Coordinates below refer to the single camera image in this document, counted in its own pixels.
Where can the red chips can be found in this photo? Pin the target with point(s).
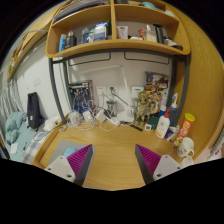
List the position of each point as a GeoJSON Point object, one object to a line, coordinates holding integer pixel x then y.
{"type": "Point", "coordinates": [184, 130]}

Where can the clear plastic jar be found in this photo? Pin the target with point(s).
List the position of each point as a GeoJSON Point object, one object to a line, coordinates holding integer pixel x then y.
{"type": "Point", "coordinates": [74, 118]}

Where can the colourful figure box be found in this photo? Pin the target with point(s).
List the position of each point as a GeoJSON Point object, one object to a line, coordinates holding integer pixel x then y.
{"type": "Point", "coordinates": [156, 80]}

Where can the wooden shelf unit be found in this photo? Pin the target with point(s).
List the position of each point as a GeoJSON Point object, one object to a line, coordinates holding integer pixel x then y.
{"type": "Point", "coordinates": [113, 43]}

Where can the black hanging bag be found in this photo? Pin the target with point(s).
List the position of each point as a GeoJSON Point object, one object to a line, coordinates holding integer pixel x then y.
{"type": "Point", "coordinates": [34, 111]}

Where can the white printed mug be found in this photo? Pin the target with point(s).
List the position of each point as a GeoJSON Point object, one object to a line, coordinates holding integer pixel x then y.
{"type": "Point", "coordinates": [185, 146]}

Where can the white power strip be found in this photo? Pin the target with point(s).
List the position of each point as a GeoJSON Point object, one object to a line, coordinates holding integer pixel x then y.
{"type": "Point", "coordinates": [114, 121]}

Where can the white round plastic container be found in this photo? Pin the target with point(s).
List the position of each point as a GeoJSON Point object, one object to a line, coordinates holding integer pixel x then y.
{"type": "Point", "coordinates": [187, 161]}

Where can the small white cube clock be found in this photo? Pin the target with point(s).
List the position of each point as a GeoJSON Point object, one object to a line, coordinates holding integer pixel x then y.
{"type": "Point", "coordinates": [147, 127]}

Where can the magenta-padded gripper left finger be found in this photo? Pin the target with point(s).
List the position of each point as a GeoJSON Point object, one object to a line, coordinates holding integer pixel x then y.
{"type": "Point", "coordinates": [59, 166]}

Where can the white red-capped lotion bottle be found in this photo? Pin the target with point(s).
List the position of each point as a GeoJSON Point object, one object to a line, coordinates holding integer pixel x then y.
{"type": "Point", "coordinates": [162, 126]}

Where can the blue robot model box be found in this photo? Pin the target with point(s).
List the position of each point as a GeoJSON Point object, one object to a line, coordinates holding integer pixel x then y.
{"type": "Point", "coordinates": [80, 95]}

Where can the grey metal desk frame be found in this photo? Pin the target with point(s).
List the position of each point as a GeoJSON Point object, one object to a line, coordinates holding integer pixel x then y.
{"type": "Point", "coordinates": [55, 86]}

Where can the white charger block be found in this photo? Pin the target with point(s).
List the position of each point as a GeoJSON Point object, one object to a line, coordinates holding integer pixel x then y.
{"type": "Point", "coordinates": [100, 116]}

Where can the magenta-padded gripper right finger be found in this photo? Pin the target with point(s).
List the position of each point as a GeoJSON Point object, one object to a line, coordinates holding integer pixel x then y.
{"type": "Point", "coordinates": [166, 165]}

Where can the white crumpled bag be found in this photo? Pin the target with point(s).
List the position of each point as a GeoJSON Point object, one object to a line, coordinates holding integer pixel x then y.
{"type": "Point", "coordinates": [51, 123]}

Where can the white wall socket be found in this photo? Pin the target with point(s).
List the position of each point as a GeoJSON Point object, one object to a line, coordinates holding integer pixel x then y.
{"type": "Point", "coordinates": [101, 92]}
{"type": "Point", "coordinates": [115, 89]}

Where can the dark spray bottle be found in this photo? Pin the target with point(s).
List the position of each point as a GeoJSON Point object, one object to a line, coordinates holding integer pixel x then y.
{"type": "Point", "coordinates": [173, 113]}

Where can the brown tree figurine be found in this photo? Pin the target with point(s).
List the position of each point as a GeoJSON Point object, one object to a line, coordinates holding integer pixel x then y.
{"type": "Point", "coordinates": [142, 108]}

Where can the blue small carton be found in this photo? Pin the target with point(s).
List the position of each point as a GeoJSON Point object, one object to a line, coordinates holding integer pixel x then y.
{"type": "Point", "coordinates": [170, 133]}

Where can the bed with teal blanket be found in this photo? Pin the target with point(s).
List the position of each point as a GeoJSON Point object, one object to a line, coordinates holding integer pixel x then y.
{"type": "Point", "coordinates": [15, 128]}

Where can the white desk lamp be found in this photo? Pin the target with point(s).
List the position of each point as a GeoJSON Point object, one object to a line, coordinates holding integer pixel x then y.
{"type": "Point", "coordinates": [126, 115]}

